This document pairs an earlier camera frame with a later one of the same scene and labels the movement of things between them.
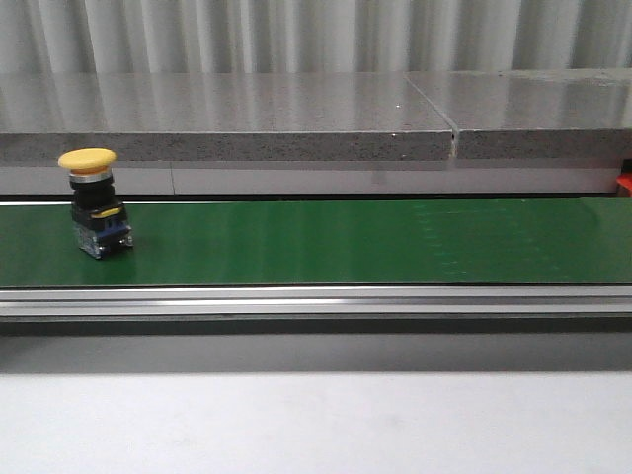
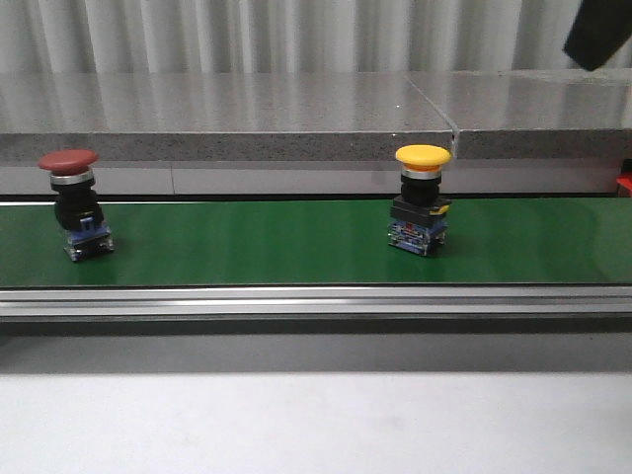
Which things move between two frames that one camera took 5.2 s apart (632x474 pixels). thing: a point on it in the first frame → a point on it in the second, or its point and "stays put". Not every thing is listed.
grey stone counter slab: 558,114 stays put
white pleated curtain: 280,37 stays put
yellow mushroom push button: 99,220 → 418,220
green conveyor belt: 583,241 stays put
